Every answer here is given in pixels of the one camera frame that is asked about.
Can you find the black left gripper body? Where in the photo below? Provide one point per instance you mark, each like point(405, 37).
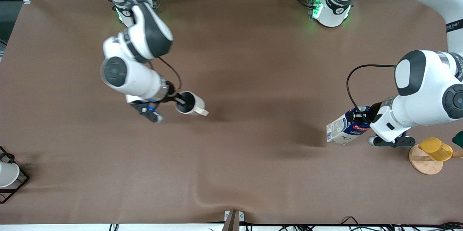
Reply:
point(374, 109)

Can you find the dark green object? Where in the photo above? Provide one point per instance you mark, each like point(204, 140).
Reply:
point(458, 139)

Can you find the grey metal table bracket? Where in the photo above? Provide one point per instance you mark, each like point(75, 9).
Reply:
point(234, 218)

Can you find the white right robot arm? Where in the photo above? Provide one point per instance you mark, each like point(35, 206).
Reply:
point(137, 75)

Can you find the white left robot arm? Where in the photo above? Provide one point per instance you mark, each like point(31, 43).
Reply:
point(427, 93)

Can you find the brown table cloth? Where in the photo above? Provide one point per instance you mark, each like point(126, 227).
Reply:
point(253, 79)

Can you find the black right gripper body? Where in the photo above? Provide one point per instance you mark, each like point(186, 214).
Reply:
point(171, 94)

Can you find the yellow plastic cup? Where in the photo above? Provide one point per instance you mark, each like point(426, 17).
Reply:
point(436, 148)

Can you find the white and blue milk carton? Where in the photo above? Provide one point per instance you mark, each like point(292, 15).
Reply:
point(338, 131)

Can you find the white cup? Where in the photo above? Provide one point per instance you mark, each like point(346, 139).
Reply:
point(7, 173)

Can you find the round wooden cup stand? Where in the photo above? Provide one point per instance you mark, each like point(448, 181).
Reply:
point(423, 164)

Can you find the white mug with black lettering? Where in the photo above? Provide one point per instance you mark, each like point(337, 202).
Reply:
point(195, 105)

